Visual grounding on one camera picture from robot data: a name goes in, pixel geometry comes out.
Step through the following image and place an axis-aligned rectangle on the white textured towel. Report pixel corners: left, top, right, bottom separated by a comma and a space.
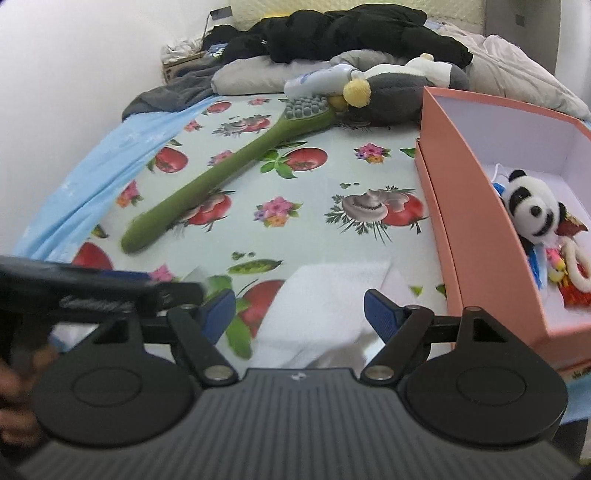
249, 261, 415, 373

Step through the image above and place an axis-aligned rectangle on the pink toy trinket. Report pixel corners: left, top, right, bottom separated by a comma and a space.
546, 248, 567, 284

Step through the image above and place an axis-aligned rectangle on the panda plush toy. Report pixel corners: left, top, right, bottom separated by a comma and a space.
501, 169, 567, 253

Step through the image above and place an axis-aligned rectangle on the person's left hand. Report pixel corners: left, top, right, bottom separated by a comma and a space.
1, 345, 59, 448

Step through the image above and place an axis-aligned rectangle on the light blue bed sheet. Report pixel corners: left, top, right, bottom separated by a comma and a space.
12, 95, 217, 263

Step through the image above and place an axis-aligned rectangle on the fruit-print bed sheet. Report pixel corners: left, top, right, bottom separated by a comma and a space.
71, 96, 447, 370

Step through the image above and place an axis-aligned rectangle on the red packet in box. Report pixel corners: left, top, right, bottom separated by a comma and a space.
557, 275, 591, 309

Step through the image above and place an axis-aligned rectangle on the orange cardboard box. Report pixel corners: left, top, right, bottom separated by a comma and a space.
415, 87, 590, 370

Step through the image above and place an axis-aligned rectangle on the grey white penguin plush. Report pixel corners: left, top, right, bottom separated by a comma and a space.
329, 51, 470, 126

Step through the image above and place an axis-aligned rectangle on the dark grey blanket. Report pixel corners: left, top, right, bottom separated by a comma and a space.
121, 58, 222, 121

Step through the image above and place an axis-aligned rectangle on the white lotion bottle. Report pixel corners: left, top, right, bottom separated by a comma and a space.
283, 64, 363, 100

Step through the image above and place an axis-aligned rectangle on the brown cardboard box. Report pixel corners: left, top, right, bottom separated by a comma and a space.
161, 52, 208, 84

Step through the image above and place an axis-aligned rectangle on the light grey quilt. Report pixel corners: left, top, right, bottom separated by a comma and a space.
211, 24, 590, 120

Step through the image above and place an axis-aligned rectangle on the black jacket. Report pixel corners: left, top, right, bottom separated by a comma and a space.
204, 4, 473, 69

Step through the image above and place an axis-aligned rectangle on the white ring toy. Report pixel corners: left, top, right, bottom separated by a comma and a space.
562, 238, 591, 293

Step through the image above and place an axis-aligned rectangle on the green long-handled massage brush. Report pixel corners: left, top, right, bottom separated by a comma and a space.
120, 96, 337, 254

